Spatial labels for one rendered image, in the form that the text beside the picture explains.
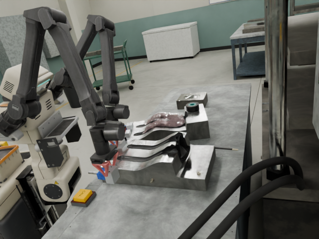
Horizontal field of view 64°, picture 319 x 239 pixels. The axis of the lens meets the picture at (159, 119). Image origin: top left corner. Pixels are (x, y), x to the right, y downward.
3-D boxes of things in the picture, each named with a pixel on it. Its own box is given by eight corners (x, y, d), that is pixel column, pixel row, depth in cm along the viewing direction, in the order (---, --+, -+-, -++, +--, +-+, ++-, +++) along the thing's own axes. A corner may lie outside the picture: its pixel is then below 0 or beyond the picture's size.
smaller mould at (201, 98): (177, 109, 190) (176, 100, 188) (182, 102, 203) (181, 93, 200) (204, 108, 183) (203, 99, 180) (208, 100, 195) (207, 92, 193)
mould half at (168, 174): (102, 182, 123) (95, 159, 118) (126, 152, 145) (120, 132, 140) (206, 191, 104) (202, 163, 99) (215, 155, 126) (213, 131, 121)
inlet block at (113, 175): (87, 181, 107) (83, 170, 105) (93, 173, 111) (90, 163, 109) (114, 184, 102) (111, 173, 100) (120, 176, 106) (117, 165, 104)
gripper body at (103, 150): (117, 149, 103) (113, 133, 100) (104, 163, 95) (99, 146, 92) (104, 148, 106) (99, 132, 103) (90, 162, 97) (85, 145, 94)
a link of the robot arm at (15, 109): (41, 5, 100) (20, -2, 91) (70, 13, 97) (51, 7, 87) (25, 112, 112) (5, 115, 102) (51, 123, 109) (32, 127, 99)
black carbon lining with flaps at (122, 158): (116, 163, 123) (111, 146, 119) (130, 146, 137) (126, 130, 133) (185, 167, 110) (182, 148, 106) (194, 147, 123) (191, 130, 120)
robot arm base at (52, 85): (50, 85, 153) (40, 91, 142) (57, 75, 151) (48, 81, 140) (62, 94, 155) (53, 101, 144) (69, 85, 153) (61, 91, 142)
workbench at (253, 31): (232, 80, 489) (229, 32, 454) (244, 57, 643) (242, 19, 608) (273, 78, 459) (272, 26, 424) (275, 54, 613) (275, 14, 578)
